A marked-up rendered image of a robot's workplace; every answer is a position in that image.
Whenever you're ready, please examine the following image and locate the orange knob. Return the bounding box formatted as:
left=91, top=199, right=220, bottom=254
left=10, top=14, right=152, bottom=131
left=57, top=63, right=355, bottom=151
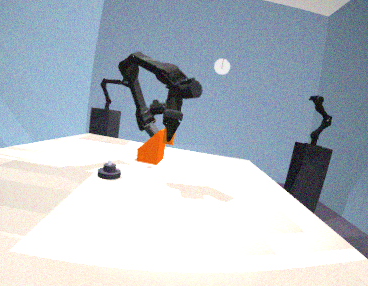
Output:
left=162, top=127, right=175, bottom=145

